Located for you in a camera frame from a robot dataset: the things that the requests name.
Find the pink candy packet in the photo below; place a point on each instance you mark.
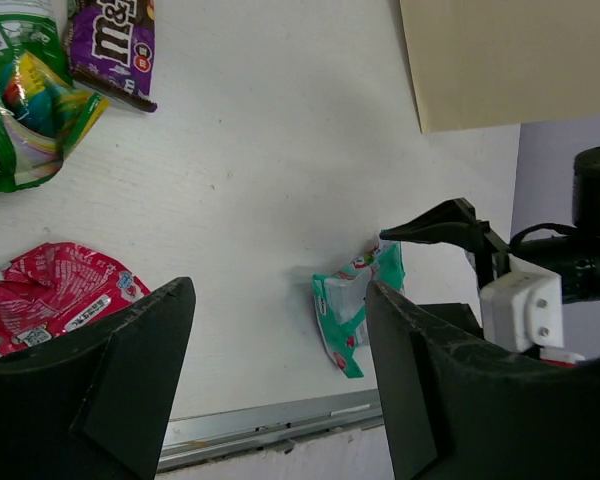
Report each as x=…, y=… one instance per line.
x=57, y=288

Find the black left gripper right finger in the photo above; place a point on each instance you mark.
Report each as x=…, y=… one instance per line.
x=458, y=407

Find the green Skittles packet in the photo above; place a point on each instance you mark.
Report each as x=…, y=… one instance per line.
x=43, y=116

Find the teal candy bag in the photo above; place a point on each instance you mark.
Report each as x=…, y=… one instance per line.
x=340, y=302

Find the aluminium table frame rail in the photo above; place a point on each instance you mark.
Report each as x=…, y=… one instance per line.
x=196, y=440

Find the brown M&M's packet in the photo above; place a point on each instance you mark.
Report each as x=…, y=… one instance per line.
x=110, y=45

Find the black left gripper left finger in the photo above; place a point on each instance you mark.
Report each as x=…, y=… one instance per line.
x=95, y=403

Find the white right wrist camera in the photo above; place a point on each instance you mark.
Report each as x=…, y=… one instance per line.
x=523, y=308

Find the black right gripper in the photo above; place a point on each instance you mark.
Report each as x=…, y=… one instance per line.
x=561, y=249

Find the beige paper bag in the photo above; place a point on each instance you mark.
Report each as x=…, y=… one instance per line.
x=478, y=64

